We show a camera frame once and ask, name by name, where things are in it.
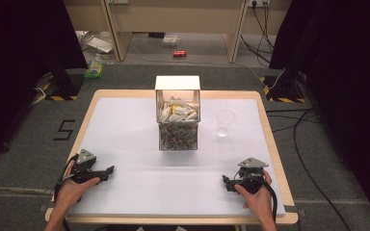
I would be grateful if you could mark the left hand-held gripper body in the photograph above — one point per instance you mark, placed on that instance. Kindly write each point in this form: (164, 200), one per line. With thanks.
(83, 166)

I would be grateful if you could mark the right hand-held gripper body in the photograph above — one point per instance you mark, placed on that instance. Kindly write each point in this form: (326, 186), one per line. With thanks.
(252, 175)

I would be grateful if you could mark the person's right hand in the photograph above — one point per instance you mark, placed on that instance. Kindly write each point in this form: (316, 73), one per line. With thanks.
(256, 199)

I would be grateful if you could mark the person's left hand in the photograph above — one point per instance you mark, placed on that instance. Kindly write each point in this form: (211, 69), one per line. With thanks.
(74, 189)

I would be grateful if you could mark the white table sheet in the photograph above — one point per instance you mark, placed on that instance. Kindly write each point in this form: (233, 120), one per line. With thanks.
(135, 179)

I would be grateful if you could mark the wooden table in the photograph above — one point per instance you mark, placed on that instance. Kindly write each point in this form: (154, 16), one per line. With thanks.
(276, 150)

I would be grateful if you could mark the clear plastic cup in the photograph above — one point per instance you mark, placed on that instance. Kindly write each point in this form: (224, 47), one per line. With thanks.
(224, 123)

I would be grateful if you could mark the pile of dark packets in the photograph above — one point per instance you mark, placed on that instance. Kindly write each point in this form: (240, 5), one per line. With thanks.
(178, 136)

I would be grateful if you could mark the stand base with hazard tape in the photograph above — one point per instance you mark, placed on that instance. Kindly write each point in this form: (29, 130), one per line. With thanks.
(282, 91)
(65, 86)

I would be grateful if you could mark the pile of white yellow packets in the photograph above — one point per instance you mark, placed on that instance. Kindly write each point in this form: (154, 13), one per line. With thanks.
(179, 112)

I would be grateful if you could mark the green plastic packet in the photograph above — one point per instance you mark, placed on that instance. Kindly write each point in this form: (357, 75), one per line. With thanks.
(94, 69)

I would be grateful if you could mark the clear box with white lid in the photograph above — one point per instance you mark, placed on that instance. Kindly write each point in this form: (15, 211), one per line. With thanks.
(177, 84)

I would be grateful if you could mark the black curtain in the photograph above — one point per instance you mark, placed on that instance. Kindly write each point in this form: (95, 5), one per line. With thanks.
(347, 80)
(19, 64)

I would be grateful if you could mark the crumpled white wrapping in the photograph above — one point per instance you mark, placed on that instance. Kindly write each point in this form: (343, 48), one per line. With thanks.
(99, 43)

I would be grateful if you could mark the red drink can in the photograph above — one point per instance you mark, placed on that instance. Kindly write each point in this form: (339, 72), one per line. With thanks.
(179, 53)

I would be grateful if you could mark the clear plastic bag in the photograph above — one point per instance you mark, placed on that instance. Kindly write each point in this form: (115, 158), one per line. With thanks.
(170, 41)

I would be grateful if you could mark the light wooden desk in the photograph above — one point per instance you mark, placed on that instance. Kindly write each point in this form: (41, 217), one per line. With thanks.
(179, 16)

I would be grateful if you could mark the white wall socket strip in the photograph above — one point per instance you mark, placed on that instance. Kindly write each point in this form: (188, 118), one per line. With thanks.
(258, 3)

